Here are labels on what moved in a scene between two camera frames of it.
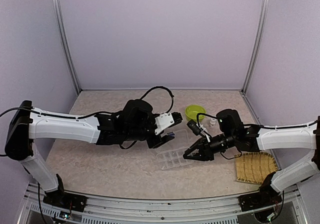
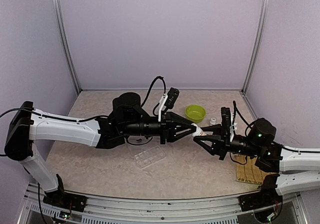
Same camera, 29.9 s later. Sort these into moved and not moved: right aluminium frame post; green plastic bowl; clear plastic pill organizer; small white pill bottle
Moved: clear plastic pill organizer
Not moved: small white pill bottle; right aluminium frame post; green plastic bowl
